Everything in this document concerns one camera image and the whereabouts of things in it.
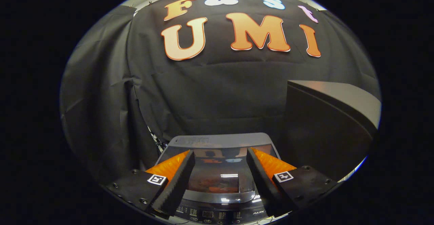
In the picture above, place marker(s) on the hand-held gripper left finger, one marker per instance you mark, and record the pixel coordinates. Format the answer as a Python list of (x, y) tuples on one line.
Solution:
[(178, 187)]

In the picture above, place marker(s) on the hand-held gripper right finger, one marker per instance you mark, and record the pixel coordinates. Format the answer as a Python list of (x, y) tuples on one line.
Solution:
[(262, 184)]

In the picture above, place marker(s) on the black and white patterned object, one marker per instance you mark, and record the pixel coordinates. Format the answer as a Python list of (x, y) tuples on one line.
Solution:
[(159, 143)]

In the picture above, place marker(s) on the black backdrop cloth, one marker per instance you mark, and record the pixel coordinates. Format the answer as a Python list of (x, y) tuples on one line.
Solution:
[(220, 93)]

